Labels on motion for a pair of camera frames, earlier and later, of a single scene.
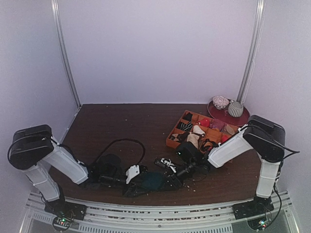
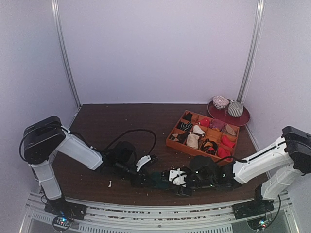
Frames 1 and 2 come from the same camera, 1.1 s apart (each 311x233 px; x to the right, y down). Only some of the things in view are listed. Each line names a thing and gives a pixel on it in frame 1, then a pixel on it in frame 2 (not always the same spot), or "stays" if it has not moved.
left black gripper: [132, 192] → [137, 182]
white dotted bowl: [220, 102] stays
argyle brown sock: [181, 137] stays
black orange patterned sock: [207, 145] stays
